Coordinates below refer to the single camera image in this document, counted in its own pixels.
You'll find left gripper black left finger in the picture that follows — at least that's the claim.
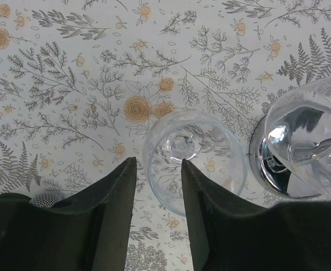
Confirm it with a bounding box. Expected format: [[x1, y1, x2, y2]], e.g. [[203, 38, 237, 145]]
[[0, 158, 137, 270]]

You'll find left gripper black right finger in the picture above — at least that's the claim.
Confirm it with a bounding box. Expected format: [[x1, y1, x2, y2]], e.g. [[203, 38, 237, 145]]
[[181, 160, 331, 270]]

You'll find clear wine glass back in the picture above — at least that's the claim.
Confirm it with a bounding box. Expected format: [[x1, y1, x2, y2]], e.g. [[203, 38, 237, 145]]
[[142, 110, 248, 216]]

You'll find ribbed stemmed wine glass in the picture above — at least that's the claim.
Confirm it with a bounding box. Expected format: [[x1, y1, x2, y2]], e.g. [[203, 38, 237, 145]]
[[264, 76, 331, 198]]

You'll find chrome wine glass rack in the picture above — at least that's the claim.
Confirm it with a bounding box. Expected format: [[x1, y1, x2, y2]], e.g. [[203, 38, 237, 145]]
[[248, 117, 321, 200]]

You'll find glitter silver microphone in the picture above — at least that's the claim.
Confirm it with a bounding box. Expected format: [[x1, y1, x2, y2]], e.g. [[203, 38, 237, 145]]
[[29, 191, 65, 208]]

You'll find floral table cloth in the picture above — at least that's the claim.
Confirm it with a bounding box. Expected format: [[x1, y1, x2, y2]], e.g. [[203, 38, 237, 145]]
[[0, 1, 331, 270]]

